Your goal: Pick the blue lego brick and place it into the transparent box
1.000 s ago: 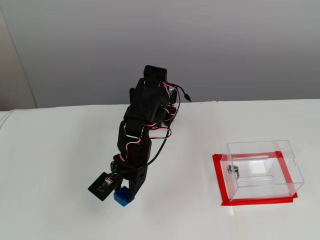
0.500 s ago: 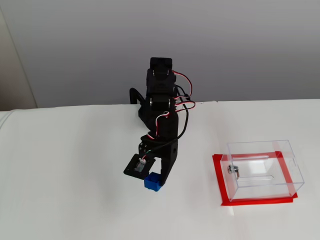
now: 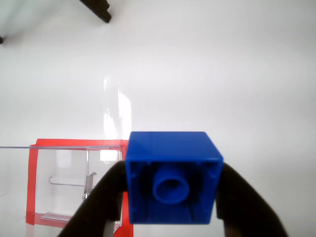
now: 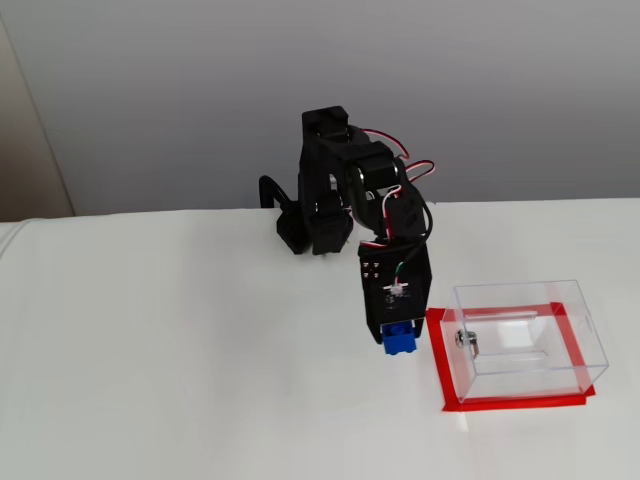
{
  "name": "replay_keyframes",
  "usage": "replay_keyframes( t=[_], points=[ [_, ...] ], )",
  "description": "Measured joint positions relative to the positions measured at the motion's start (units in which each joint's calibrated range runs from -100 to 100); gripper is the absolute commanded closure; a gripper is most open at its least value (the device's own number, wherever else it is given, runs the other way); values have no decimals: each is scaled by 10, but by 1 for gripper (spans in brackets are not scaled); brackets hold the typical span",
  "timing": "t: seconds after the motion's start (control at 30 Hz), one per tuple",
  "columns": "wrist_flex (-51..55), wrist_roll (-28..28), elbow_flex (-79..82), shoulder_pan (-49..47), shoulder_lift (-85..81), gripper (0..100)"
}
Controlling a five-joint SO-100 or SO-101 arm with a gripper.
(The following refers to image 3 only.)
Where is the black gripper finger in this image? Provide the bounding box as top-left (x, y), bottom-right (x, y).
top-left (215, 162), bottom-right (289, 237)
top-left (57, 159), bottom-right (128, 237)

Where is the blue lego brick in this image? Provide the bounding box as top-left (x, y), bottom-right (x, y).
top-left (125, 131), bottom-right (225, 225)

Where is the silver box lock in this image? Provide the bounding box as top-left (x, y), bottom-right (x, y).
top-left (81, 171), bottom-right (97, 201)

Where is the transparent plastic box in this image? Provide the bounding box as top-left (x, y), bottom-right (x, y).
top-left (0, 144), bottom-right (129, 235)

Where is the black stand piece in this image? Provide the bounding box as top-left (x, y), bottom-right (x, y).
top-left (79, 0), bottom-right (112, 24)

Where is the red tape frame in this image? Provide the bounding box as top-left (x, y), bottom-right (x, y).
top-left (25, 138), bottom-right (134, 237)

